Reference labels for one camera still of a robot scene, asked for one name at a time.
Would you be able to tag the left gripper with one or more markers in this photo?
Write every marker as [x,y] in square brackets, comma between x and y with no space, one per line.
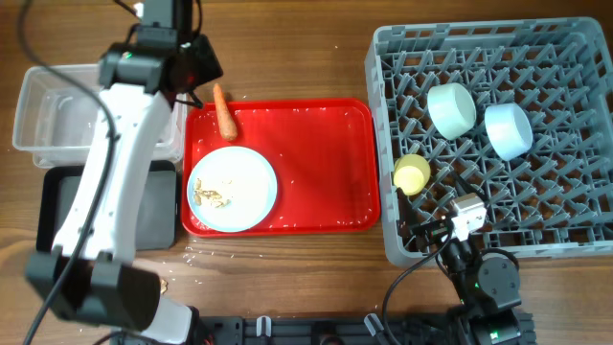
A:
[212,65]

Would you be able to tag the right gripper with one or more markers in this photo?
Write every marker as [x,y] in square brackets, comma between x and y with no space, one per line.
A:
[432,227]

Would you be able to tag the yellow cup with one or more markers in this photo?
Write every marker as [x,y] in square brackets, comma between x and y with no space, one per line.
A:
[411,173]

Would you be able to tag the mint green bowl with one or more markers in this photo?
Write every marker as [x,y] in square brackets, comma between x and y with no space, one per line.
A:
[451,109]

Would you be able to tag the orange carrot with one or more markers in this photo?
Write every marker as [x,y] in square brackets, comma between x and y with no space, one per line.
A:
[227,127]

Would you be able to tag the light blue small bowl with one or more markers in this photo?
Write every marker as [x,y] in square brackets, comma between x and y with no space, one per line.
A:
[509,130]

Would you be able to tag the light blue plate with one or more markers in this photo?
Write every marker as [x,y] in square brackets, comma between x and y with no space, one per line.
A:
[238,173]

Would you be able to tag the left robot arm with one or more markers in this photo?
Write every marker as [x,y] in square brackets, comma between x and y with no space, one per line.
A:
[88,275]

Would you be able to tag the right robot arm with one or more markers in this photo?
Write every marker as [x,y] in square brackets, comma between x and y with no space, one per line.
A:
[486,281]

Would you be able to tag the grey dishwasher rack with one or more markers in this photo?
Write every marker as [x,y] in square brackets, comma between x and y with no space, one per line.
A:
[553,201]

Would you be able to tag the red serving tray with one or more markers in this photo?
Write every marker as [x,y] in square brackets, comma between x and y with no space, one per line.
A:
[323,154]

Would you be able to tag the clear plastic bin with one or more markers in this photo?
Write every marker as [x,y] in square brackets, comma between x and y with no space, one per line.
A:
[55,122]

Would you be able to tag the black tray bin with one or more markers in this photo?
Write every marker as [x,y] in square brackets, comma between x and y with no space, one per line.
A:
[157,216]

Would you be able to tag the food scrap on table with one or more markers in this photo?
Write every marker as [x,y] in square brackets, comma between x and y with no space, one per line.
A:
[163,286]

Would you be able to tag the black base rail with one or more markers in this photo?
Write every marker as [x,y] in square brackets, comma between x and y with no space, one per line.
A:
[335,330]

